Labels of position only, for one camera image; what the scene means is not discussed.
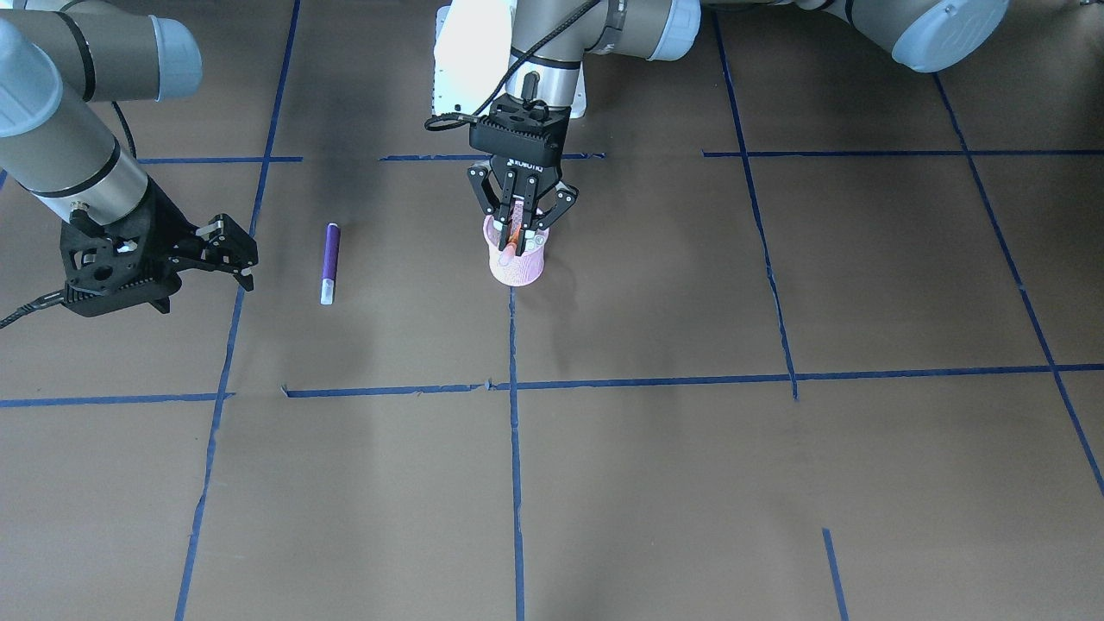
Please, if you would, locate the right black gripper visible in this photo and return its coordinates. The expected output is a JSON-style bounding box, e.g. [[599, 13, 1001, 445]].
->
[[60, 181, 259, 298]]

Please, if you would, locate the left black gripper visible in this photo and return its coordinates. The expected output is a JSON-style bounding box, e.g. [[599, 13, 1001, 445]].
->
[[467, 96, 577, 256]]

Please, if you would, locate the orange highlighter pen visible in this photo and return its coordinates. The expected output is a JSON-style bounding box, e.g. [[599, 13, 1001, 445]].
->
[[502, 198, 526, 263]]

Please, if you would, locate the purple highlighter pen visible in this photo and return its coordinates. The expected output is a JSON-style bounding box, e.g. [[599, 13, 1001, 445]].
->
[[319, 223, 342, 305]]

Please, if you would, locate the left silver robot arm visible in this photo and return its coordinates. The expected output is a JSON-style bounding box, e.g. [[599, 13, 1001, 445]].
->
[[435, 1, 1010, 267]]

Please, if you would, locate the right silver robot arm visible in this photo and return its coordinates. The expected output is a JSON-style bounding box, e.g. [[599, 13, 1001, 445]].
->
[[3, 1, 259, 316]]

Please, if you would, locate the pink mesh pen holder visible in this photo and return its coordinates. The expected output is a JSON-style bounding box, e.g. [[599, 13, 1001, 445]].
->
[[482, 215, 549, 287]]

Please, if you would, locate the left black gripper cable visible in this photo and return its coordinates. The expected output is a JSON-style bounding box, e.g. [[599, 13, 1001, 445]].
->
[[423, 0, 605, 133]]

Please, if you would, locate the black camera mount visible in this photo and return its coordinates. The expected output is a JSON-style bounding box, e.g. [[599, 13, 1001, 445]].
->
[[60, 223, 182, 317]]

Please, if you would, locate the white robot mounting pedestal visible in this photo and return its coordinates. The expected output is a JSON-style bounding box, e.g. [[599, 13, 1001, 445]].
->
[[426, 1, 606, 131]]

